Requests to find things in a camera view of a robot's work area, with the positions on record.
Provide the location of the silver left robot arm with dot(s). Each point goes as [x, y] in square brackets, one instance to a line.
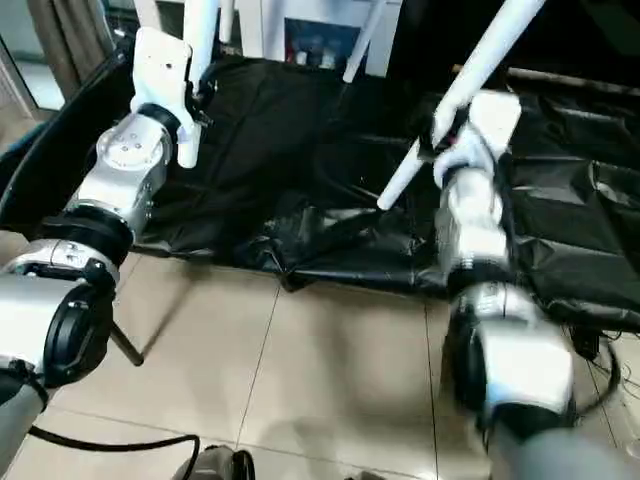
[110, 190]

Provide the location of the black table mat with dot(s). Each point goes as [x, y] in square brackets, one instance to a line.
[300, 150]

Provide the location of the white glass-door cabinet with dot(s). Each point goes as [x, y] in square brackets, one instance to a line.
[300, 30]

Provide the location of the long black bar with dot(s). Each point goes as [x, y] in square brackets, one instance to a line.
[560, 80]

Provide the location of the grey curtain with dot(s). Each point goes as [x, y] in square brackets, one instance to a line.
[70, 40]

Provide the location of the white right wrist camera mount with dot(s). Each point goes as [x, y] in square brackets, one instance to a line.
[492, 125]

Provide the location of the black metal table frame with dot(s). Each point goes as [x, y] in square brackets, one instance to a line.
[128, 345]

